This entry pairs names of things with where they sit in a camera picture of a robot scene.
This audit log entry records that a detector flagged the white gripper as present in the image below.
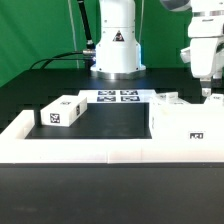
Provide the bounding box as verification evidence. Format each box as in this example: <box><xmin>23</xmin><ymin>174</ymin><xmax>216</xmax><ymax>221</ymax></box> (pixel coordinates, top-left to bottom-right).
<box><xmin>188</xmin><ymin>16</ymin><xmax>224</xmax><ymax>97</ymax></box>

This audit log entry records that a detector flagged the white cabinet door panel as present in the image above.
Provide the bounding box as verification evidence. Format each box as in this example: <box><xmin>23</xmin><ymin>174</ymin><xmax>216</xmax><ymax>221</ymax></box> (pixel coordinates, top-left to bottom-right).
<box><xmin>155</xmin><ymin>92</ymin><xmax>187</xmax><ymax>104</ymax></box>

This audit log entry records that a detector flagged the white cabinet body box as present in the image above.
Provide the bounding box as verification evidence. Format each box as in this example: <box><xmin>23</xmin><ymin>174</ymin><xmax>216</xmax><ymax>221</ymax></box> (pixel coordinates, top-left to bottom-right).
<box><xmin>149</xmin><ymin>100</ymin><xmax>224</xmax><ymax>144</ymax></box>

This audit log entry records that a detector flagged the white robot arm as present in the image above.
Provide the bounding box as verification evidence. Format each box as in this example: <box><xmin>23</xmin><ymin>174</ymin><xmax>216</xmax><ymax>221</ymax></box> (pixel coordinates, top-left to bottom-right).
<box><xmin>91</xmin><ymin>0</ymin><xmax>224</xmax><ymax>97</ymax></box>

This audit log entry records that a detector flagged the white cabinet top block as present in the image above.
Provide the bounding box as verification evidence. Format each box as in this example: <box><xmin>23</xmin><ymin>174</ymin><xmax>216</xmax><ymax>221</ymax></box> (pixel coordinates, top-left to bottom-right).
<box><xmin>40</xmin><ymin>95</ymin><xmax>87</xmax><ymax>127</ymax></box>

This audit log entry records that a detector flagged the white base tag plate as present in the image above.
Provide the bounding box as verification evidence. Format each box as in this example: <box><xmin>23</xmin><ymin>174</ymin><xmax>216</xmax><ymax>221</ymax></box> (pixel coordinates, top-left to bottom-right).
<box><xmin>79</xmin><ymin>89</ymin><xmax>156</xmax><ymax>103</ymax></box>

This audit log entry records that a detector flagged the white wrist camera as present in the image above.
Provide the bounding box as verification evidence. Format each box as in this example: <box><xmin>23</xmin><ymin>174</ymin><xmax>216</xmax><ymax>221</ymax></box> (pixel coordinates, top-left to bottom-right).
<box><xmin>180</xmin><ymin>47</ymin><xmax>191</xmax><ymax>63</ymax></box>

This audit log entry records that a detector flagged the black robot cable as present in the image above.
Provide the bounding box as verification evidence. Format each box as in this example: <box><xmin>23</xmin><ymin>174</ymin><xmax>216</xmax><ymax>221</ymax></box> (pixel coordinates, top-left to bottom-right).
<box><xmin>29</xmin><ymin>0</ymin><xmax>98</xmax><ymax>70</ymax></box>

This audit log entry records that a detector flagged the thin white cable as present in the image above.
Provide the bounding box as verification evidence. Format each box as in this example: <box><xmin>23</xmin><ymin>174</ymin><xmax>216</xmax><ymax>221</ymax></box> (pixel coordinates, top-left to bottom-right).
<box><xmin>67</xmin><ymin>0</ymin><xmax>80</xmax><ymax>70</ymax></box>

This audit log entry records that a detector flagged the white U-shaped obstacle wall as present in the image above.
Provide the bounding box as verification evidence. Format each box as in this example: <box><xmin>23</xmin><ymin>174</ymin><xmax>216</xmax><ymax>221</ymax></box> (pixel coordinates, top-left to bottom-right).
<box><xmin>0</xmin><ymin>110</ymin><xmax>224</xmax><ymax>164</ymax></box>

